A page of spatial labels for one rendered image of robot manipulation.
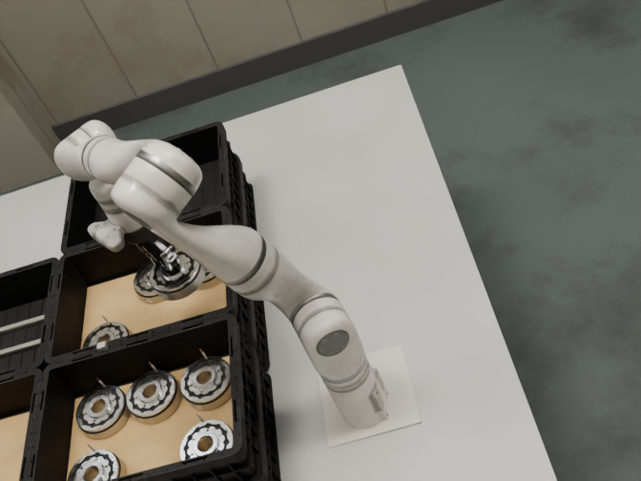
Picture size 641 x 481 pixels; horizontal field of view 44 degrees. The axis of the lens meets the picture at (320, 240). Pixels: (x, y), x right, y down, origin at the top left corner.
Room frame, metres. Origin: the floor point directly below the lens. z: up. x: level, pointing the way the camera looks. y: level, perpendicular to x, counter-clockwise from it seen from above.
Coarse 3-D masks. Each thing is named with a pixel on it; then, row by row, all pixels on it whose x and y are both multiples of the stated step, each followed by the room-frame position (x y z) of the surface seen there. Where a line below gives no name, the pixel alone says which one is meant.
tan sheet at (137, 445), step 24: (192, 408) 0.91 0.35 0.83; (216, 408) 0.89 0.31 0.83; (72, 432) 0.97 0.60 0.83; (120, 432) 0.92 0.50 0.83; (144, 432) 0.90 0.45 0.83; (168, 432) 0.88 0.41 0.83; (72, 456) 0.92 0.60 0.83; (120, 456) 0.87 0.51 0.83; (144, 456) 0.85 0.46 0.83; (168, 456) 0.83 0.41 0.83
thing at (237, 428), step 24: (168, 336) 1.02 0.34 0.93; (72, 360) 1.06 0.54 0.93; (240, 360) 0.91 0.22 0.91; (48, 384) 1.03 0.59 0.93; (240, 384) 0.85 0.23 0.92; (240, 408) 0.80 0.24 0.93; (240, 432) 0.75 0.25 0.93; (216, 456) 0.72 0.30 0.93; (240, 456) 0.72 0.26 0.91; (144, 480) 0.74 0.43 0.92
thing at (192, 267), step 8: (184, 256) 1.12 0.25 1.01; (160, 264) 1.12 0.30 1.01; (192, 264) 1.09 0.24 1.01; (152, 272) 1.11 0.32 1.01; (160, 272) 1.10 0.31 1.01; (184, 272) 1.08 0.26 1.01; (192, 272) 1.07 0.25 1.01; (152, 280) 1.09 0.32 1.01; (160, 280) 1.08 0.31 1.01; (168, 280) 1.07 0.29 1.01; (176, 280) 1.07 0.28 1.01; (184, 280) 1.06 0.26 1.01; (160, 288) 1.06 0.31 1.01; (168, 288) 1.05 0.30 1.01; (176, 288) 1.05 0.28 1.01
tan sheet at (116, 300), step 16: (96, 288) 1.33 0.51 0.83; (112, 288) 1.31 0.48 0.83; (128, 288) 1.29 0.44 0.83; (224, 288) 1.17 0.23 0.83; (96, 304) 1.28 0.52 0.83; (112, 304) 1.26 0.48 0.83; (128, 304) 1.24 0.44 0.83; (144, 304) 1.22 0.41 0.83; (160, 304) 1.20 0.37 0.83; (176, 304) 1.18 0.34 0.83; (192, 304) 1.16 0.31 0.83; (208, 304) 1.14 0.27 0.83; (224, 304) 1.12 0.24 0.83; (96, 320) 1.23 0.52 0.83; (112, 320) 1.22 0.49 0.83; (128, 320) 1.20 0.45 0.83; (144, 320) 1.18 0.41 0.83; (160, 320) 1.16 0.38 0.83; (176, 320) 1.14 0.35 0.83
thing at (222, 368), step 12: (204, 360) 0.98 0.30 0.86; (216, 360) 0.97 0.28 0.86; (192, 372) 0.96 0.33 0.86; (228, 372) 0.93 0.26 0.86; (180, 384) 0.95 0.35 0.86; (192, 384) 0.94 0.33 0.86; (216, 384) 0.92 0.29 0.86; (228, 384) 0.91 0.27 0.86; (192, 396) 0.91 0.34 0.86; (204, 396) 0.90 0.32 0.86; (216, 396) 0.89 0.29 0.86
